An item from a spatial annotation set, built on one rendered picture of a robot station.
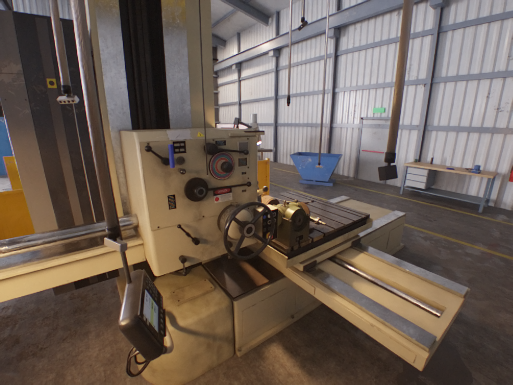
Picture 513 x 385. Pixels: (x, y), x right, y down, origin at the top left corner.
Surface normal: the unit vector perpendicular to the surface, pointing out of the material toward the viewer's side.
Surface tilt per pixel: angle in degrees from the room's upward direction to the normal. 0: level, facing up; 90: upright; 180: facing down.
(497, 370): 0
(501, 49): 90
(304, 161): 90
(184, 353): 90
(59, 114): 90
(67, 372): 0
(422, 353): 0
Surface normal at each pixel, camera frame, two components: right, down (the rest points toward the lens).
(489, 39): -0.81, 0.17
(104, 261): 0.59, 0.22
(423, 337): 0.00, -0.96
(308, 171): -0.43, 0.26
